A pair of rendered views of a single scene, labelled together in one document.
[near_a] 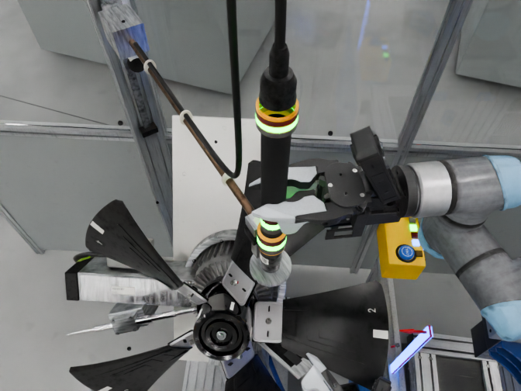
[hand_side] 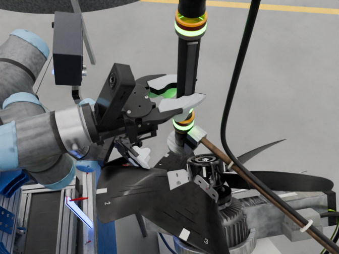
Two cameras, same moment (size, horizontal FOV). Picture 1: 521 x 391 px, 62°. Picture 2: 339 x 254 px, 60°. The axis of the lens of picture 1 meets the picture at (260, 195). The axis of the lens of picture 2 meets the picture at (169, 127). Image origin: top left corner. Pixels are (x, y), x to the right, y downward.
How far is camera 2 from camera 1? 0.65 m
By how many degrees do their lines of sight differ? 66
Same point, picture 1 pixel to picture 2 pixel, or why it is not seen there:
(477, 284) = not seen: hidden behind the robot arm
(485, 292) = (41, 110)
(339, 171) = (140, 108)
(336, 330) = (131, 185)
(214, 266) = (230, 216)
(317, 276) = not seen: outside the picture
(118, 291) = (290, 193)
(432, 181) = (69, 110)
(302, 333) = (154, 179)
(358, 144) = (128, 69)
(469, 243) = not seen: hidden behind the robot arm
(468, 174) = (38, 120)
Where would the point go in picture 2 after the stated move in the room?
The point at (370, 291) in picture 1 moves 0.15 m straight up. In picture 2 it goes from (108, 215) to (97, 199)
